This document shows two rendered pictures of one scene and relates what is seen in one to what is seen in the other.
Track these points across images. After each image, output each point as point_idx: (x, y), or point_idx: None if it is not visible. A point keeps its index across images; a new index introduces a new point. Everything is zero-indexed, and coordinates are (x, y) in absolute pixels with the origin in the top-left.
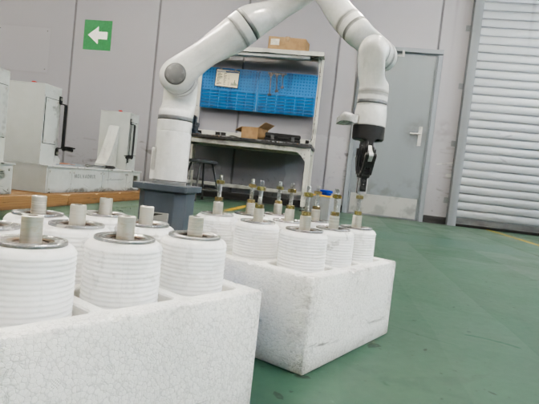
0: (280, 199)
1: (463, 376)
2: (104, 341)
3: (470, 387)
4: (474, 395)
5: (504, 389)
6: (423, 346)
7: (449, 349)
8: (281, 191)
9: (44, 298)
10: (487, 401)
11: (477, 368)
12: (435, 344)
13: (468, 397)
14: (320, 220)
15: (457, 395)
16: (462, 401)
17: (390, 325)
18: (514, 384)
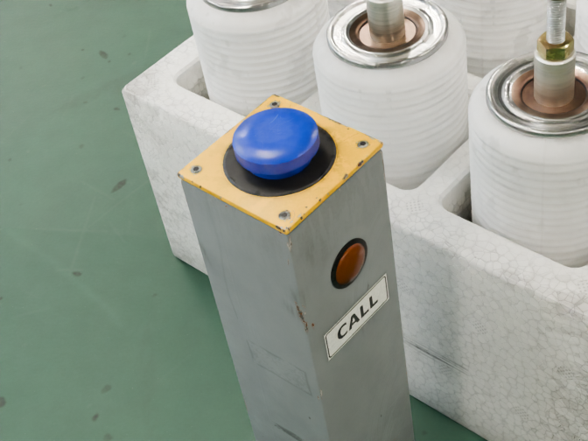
0: (547, 34)
1: (115, 93)
2: None
3: (132, 60)
4: (144, 40)
5: (68, 68)
6: (113, 201)
7: (50, 202)
8: (549, 0)
9: None
10: (136, 29)
11: (53, 131)
12: (66, 224)
13: (163, 31)
14: (361, 42)
15: (177, 34)
16: (182, 20)
17: (128, 320)
18: (28, 91)
